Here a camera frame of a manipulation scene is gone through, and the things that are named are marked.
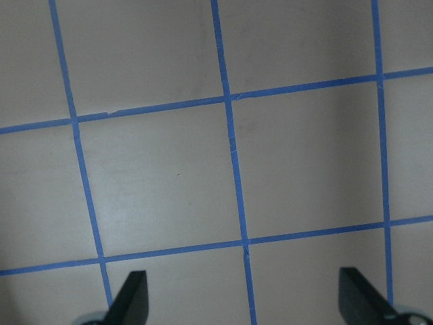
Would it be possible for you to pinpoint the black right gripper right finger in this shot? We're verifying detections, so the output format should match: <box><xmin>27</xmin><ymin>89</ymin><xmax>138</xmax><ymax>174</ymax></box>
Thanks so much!
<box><xmin>338</xmin><ymin>267</ymin><xmax>398</xmax><ymax>325</ymax></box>

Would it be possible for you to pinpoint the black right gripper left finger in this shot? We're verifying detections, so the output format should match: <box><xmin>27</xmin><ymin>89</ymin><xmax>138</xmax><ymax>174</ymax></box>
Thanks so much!
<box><xmin>101</xmin><ymin>270</ymin><xmax>149</xmax><ymax>325</ymax></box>

